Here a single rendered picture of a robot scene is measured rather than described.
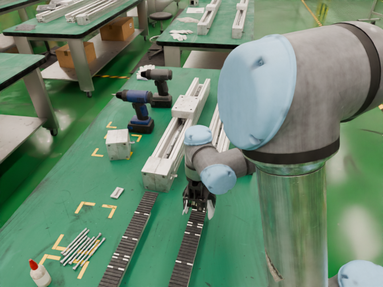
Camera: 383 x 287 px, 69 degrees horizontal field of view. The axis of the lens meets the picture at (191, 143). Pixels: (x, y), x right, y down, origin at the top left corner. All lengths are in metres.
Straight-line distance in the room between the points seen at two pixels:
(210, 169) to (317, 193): 0.33
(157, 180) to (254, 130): 0.80
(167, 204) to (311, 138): 0.80
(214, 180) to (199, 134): 0.14
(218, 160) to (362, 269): 0.34
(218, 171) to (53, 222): 0.67
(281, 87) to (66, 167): 1.14
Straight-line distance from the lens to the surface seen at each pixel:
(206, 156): 0.68
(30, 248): 1.08
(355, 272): 0.60
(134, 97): 1.33
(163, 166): 1.06
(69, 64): 4.00
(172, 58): 2.92
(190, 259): 0.89
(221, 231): 0.98
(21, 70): 2.50
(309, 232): 0.39
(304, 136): 0.31
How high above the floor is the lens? 1.58
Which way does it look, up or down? 37 degrees down
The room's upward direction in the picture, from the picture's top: 1 degrees counter-clockwise
